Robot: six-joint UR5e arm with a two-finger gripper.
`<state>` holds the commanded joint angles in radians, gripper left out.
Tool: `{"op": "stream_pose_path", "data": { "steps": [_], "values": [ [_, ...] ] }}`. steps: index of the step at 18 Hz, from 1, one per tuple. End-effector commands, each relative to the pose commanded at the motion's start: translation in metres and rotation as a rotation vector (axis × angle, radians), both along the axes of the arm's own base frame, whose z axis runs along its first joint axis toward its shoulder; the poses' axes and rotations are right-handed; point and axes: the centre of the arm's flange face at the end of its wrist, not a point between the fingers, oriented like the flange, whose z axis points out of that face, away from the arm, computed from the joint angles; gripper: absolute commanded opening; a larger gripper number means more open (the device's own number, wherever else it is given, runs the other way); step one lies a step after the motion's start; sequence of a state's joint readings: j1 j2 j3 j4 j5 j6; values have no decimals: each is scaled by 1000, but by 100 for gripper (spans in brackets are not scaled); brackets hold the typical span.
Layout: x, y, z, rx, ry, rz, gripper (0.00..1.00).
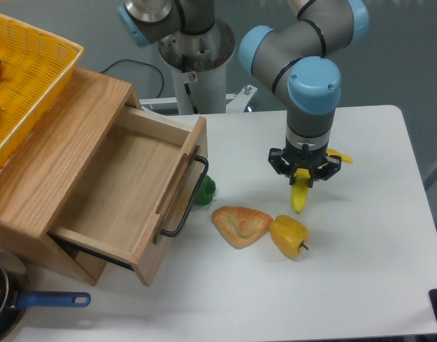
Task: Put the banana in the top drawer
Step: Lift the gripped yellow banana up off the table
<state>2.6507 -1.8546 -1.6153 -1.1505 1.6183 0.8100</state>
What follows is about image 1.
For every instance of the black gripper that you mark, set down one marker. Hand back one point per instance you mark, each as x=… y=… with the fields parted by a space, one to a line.
x=320 y=165

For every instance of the yellow banana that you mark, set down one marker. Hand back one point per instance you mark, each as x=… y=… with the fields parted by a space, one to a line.
x=302 y=179

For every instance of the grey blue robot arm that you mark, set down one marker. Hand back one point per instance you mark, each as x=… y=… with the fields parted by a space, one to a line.
x=293 y=64

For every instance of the open wooden top drawer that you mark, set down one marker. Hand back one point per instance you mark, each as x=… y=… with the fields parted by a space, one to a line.
x=138 y=182

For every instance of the wooden drawer cabinet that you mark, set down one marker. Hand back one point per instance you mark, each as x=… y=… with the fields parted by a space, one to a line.
x=39 y=177

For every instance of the yellow bell pepper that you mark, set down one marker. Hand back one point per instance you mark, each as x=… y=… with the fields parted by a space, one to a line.
x=289 y=235

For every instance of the triangular baked pastry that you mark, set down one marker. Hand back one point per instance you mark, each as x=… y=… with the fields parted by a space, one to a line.
x=240 y=227

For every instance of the green bell pepper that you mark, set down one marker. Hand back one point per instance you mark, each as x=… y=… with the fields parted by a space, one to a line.
x=206 y=192

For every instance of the yellow plastic basket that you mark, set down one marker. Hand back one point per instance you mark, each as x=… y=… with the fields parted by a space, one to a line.
x=35 y=67

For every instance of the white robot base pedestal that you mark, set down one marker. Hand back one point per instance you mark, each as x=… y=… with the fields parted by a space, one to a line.
x=198 y=65

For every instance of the black metal drawer handle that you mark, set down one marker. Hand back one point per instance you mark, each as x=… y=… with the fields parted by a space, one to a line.
x=191 y=201

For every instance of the blue handled black pan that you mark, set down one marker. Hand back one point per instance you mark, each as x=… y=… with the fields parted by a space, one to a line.
x=16 y=294

